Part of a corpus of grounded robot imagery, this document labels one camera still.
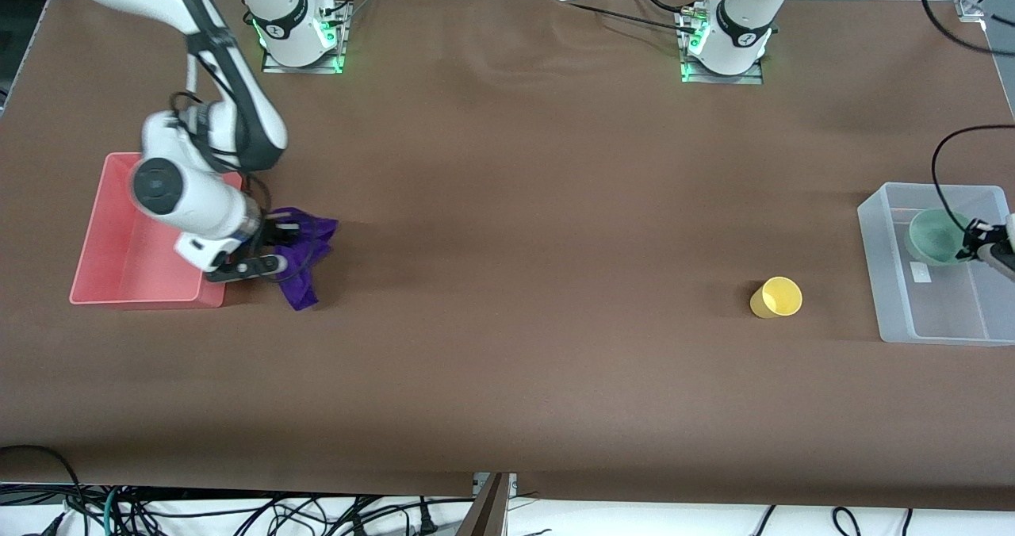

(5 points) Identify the brown wooden post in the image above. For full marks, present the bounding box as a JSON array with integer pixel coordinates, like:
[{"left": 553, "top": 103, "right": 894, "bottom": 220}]
[{"left": 458, "top": 473, "right": 510, "bottom": 536}]

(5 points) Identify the green bowl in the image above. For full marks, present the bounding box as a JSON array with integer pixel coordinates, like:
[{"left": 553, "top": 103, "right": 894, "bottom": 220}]
[{"left": 907, "top": 209, "right": 975, "bottom": 266}]

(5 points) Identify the brown table cover sheet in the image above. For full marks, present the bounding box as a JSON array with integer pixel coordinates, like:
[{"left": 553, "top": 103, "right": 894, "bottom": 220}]
[{"left": 0, "top": 0, "right": 1015, "bottom": 511}]

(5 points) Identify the black hanging cable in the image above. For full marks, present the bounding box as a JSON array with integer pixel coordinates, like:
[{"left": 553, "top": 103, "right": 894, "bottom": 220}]
[{"left": 916, "top": 0, "right": 1015, "bottom": 57}]

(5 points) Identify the purple microfiber cloth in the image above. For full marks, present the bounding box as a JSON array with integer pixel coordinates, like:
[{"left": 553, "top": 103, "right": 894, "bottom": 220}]
[{"left": 270, "top": 207, "right": 339, "bottom": 312}]

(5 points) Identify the yellow cup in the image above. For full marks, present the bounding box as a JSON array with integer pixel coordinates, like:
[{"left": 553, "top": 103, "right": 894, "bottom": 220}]
[{"left": 749, "top": 277, "right": 803, "bottom": 320}]

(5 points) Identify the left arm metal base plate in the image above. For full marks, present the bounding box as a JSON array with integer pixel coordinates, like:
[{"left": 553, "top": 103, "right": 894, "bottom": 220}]
[{"left": 679, "top": 9, "right": 765, "bottom": 86}]

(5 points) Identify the black looped floor cable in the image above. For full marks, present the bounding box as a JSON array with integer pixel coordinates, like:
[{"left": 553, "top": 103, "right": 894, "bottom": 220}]
[{"left": 0, "top": 444, "right": 88, "bottom": 521}]

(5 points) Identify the pink plastic storage box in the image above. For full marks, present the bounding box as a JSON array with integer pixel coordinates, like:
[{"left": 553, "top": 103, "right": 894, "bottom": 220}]
[{"left": 69, "top": 152, "right": 245, "bottom": 308}]

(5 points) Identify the black floor cable tangle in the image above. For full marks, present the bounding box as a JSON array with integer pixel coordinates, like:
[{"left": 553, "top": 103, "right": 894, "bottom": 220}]
[{"left": 119, "top": 495, "right": 477, "bottom": 536}]

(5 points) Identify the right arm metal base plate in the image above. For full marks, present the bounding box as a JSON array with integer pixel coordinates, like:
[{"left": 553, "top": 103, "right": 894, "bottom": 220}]
[{"left": 260, "top": 1, "right": 348, "bottom": 75}]

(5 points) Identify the black cable on table cover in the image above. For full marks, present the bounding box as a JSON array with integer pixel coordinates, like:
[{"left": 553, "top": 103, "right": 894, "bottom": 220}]
[{"left": 539, "top": 0, "right": 703, "bottom": 33}]

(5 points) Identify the clear plastic storage box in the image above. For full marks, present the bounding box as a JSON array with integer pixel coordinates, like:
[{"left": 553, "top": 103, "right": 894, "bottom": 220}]
[{"left": 857, "top": 182, "right": 1015, "bottom": 346}]

